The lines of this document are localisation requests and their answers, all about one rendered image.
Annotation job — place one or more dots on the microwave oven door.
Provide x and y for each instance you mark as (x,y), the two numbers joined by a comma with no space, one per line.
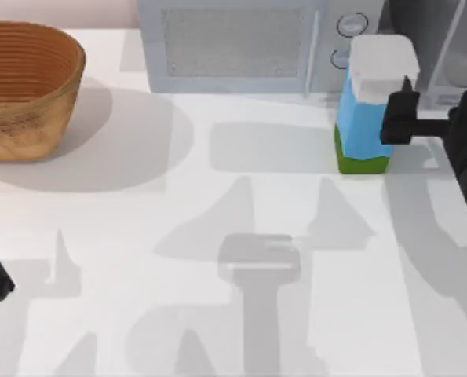
(233,43)

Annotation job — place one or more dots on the wooden basket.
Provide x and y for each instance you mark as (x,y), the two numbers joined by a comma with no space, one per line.
(29,98)

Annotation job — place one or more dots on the blue green white carton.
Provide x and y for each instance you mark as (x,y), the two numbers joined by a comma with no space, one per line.
(356,121)

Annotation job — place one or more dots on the pale microwave oven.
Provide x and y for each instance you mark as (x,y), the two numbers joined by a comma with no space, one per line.
(329,83)

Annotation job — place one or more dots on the small microwave knob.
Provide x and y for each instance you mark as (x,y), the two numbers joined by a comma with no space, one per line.
(339,59)

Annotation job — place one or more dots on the large microwave knob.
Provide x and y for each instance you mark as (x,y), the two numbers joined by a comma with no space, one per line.
(351,23)

